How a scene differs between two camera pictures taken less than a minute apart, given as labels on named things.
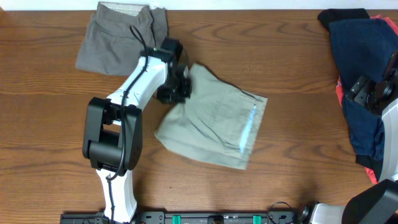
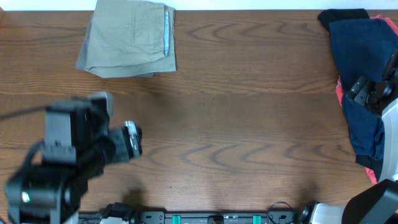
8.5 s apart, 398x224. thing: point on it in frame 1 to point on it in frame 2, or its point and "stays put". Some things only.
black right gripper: [362, 91] stays put
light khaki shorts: [219, 122] to [127, 37]
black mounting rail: [272, 217] stays put
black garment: [375, 165] stays put
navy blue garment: [361, 48] stays put
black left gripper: [183, 96] to [122, 153]
